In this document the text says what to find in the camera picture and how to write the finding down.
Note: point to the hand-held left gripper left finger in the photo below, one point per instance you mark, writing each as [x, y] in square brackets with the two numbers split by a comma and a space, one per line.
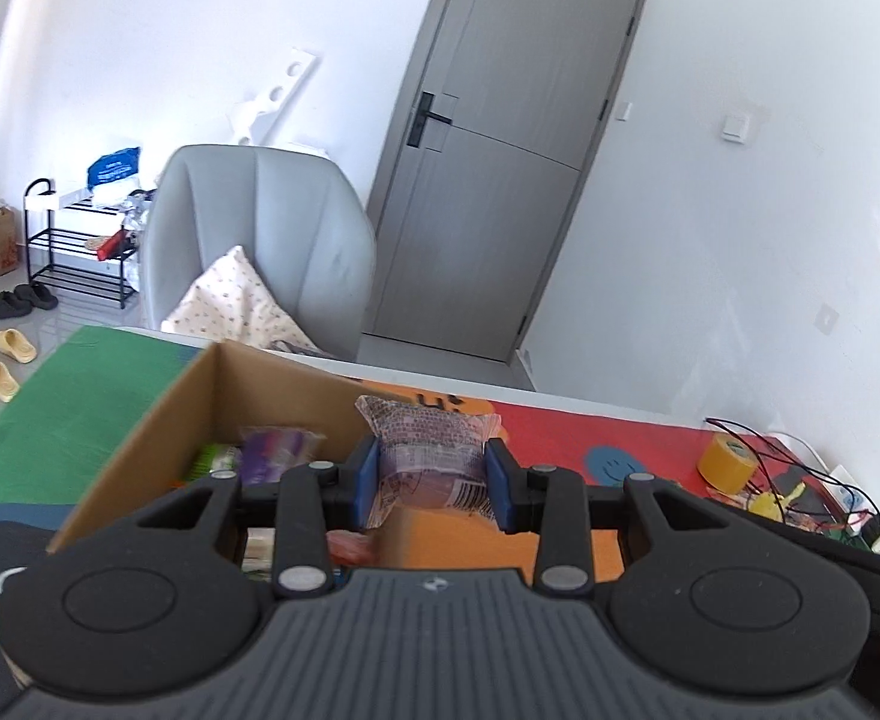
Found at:
[367, 484]

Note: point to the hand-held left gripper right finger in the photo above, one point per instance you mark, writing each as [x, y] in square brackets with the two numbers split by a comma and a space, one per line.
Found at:
[498, 484]

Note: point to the clear packet with dark filling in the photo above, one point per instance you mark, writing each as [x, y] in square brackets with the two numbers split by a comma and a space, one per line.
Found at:
[429, 450]

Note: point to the purple snack packet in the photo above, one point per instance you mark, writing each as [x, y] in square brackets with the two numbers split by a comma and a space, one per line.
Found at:
[275, 454]

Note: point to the brown cardboard box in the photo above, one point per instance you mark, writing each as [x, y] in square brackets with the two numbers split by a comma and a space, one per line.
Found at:
[282, 390]

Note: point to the round green snack packet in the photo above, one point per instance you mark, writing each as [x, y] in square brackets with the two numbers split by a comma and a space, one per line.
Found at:
[215, 459]

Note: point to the black power adapter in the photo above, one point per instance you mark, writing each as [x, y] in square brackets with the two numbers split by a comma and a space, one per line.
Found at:
[871, 532]

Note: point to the white dotted pillow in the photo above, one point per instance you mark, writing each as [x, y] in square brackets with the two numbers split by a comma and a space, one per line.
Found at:
[230, 307]

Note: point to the yellow tape roll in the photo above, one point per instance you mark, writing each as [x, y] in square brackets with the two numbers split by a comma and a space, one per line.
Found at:
[725, 465]

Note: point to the grey upholstered chair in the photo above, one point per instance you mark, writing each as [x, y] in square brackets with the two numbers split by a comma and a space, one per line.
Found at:
[297, 225]

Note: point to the grey door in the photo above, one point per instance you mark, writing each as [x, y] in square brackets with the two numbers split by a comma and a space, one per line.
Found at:
[485, 202]

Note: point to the colourful cartoon table mat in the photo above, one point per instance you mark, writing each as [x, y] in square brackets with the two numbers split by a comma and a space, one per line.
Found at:
[72, 405]

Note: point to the red object on rack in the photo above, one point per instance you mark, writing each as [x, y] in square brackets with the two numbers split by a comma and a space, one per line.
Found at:
[111, 245]

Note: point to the clear plastic bag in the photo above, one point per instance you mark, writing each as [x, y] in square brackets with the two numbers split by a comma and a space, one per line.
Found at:
[140, 211]

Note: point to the black slipper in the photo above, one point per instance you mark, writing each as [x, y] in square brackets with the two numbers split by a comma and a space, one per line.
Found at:
[3, 307]
[36, 297]

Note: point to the black metal shoe rack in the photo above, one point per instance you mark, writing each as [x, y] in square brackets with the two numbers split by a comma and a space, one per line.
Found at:
[72, 238]

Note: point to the blue white plastic bag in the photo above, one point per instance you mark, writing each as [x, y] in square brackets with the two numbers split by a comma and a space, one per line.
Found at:
[113, 169]

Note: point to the white foam board with holes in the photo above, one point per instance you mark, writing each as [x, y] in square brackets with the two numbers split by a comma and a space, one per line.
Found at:
[282, 86]

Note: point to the white wall plate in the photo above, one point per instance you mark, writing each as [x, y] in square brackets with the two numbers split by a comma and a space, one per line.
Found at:
[828, 317]

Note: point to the small white wall switch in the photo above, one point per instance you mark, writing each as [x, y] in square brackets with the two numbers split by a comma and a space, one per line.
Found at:
[624, 112]

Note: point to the large white wall switch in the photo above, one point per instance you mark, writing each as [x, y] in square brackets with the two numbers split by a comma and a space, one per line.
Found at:
[736, 128]

